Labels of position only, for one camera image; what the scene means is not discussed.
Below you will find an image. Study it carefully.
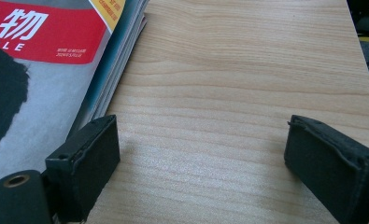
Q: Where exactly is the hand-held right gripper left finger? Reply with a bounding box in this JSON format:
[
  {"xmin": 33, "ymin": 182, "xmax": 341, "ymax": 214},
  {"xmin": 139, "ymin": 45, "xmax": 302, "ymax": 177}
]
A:
[{"xmin": 44, "ymin": 114, "xmax": 121, "ymax": 223}]

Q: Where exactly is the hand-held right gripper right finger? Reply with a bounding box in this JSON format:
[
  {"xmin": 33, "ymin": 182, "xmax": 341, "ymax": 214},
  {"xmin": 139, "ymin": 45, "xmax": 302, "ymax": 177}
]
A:
[{"xmin": 283, "ymin": 114, "xmax": 369, "ymax": 224}]

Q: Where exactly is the magazine with red label cover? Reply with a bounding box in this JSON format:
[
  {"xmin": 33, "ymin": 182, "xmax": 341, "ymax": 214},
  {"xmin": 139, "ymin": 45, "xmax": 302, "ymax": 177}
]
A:
[{"xmin": 0, "ymin": 0, "xmax": 128, "ymax": 200}]

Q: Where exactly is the magazine with teal cover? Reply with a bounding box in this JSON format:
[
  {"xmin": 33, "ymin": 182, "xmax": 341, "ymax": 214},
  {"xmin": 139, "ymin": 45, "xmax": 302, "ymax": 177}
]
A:
[{"xmin": 65, "ymin": 0, "xmax": 151, "ymax": 138}]

